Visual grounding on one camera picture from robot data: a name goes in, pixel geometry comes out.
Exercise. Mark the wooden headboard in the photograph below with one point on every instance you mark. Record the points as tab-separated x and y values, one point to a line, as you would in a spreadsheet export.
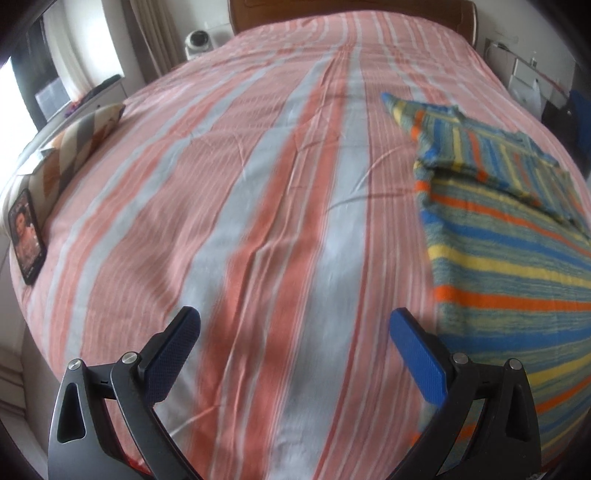
351	7

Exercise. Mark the white desk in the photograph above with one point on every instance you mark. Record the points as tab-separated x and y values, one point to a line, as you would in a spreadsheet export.
99	90

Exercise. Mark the blue cloth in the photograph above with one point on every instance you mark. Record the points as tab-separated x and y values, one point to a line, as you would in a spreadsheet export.
581	120

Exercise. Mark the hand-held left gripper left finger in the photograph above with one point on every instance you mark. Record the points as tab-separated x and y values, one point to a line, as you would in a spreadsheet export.
173	355

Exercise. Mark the sheer white curtain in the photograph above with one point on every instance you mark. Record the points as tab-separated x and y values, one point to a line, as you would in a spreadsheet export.
87	41

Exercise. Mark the chevron patterned pillow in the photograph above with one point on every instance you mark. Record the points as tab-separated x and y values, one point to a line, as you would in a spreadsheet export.
81	138

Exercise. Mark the window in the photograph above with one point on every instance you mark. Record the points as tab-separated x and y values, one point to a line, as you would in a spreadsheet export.
32	78

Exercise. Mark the black jacket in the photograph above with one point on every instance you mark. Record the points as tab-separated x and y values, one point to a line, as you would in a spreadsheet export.
561	120

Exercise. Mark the beige curtain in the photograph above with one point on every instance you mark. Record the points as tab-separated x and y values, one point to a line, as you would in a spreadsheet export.
154	41

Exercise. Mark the white cabinet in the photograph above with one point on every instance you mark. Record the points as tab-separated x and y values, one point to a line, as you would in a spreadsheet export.
531	81

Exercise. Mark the pink striped bedspread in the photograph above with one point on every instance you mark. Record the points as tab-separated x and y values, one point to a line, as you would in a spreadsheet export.
277	184

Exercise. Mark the black smartphone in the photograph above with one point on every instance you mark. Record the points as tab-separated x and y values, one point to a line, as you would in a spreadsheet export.
27	235

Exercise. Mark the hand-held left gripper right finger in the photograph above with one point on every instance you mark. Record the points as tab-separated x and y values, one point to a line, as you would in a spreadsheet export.
420	357

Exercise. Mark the striped knit sweater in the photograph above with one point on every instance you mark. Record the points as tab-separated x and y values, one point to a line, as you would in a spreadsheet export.
498	258

